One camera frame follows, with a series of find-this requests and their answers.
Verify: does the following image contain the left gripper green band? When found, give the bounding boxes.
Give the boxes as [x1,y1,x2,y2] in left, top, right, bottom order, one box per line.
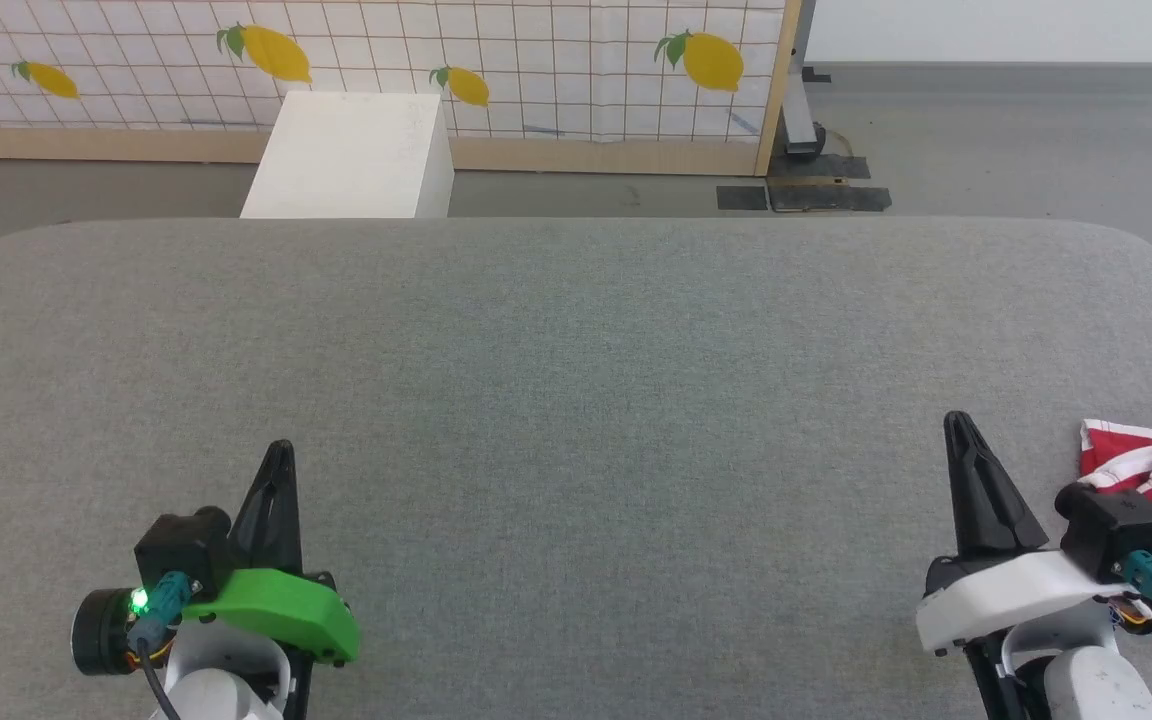
[179,440,362,668]

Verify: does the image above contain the lemon-patterned partition panel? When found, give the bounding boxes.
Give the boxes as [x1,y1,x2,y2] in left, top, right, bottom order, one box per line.
[0,0,803,178]

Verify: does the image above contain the long black floor mat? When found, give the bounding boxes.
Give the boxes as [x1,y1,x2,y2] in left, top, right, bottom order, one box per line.
[768,154,873,182]
[770,184,893,214]

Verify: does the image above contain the grey metal stand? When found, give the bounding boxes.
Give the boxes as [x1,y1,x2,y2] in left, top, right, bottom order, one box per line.
[781,0,832,163]

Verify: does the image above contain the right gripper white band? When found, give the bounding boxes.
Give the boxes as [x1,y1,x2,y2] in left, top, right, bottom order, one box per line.
[915,411,1137,658]

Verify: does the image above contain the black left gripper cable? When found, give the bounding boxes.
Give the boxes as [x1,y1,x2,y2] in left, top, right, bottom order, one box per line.
[126,570,193,720]

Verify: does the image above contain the white box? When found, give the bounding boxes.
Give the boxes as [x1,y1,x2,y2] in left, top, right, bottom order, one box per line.
[240,92,456,219]

